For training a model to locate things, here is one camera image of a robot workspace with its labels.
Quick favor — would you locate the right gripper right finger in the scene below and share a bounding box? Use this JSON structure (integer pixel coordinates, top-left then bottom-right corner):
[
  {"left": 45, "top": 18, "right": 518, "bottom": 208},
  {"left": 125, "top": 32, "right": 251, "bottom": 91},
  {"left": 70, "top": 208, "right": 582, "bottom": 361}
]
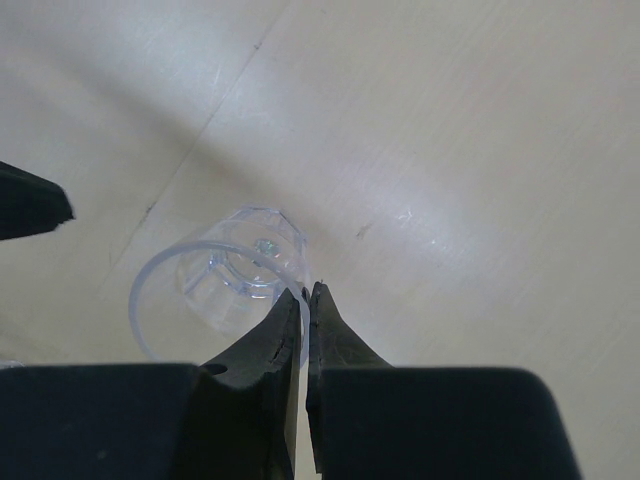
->
[{"left": 306, "top": 283, "right": 582, "bottom": 479}]

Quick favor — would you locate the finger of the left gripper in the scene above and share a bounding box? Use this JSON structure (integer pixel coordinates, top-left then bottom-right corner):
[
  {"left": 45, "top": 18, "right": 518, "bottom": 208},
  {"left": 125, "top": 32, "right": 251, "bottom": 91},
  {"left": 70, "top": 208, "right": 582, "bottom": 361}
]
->
[{"left": 0, "top": 162, "right": 75, "bottom": 240}]

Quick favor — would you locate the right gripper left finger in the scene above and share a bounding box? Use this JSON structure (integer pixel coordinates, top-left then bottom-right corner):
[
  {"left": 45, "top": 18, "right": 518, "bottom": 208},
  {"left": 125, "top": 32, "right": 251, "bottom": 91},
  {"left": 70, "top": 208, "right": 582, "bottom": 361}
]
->
[{"left": 1, "top": 292, "right": 302, "bottom": 479}]

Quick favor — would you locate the clear glass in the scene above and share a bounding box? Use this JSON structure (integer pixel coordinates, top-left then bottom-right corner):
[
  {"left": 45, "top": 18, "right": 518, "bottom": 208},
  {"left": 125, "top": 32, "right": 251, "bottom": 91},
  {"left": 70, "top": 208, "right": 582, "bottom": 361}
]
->
[{"left": 128, "top": 206, "right": 310, "bottom": 364}]

